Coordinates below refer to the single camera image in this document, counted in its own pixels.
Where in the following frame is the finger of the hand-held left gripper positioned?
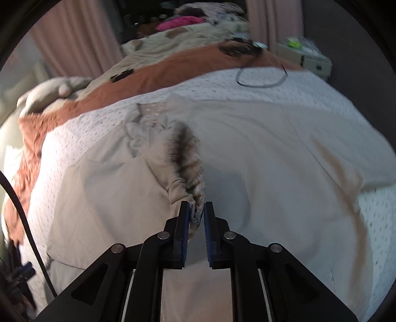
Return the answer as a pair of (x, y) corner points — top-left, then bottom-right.
(9, 262), (35, 281)

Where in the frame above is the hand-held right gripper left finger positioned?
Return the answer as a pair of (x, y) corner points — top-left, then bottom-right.
(35, 201), (191, 322)

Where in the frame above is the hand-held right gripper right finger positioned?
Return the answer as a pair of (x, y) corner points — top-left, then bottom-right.
(204, 201), (359, 322)

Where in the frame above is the beige fur-trimmed coat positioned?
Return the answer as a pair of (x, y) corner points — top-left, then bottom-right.
(46, 93), (396, 322)

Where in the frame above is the white floral bedsheet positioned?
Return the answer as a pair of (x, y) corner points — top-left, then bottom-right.
(28, 66), (396, 322)

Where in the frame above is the orange-brown blanket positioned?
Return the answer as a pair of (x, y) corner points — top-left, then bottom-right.
(6, 42), (305, 245)

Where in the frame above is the small black device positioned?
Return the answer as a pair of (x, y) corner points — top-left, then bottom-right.
(110, 69), (135, 83)

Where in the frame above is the beige patched comforter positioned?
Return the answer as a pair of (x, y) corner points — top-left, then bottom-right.
(17, 23), (248, 116)

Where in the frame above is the white bedside cabinet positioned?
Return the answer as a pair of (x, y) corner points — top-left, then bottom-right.
(275, 42), (333, 82)

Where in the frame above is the pink cloth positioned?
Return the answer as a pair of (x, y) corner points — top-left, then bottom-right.
(156, 15), (205, 31)

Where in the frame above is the clear plastic bag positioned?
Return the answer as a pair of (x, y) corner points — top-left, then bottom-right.
(298, 36), (324, 58)

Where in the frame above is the pink curtain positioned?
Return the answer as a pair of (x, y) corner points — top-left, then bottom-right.
(31, 0), (124, 78)
(247, 0), (304, 54)

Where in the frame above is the floral cloth pile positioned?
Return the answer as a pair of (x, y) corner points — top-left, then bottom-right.
(175, 3), (248, 24)

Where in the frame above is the thin black cable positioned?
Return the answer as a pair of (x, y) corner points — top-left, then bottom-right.
(236, 63), (288, 89)

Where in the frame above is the black wired device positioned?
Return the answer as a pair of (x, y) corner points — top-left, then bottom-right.
(218, 37), (263, 58)

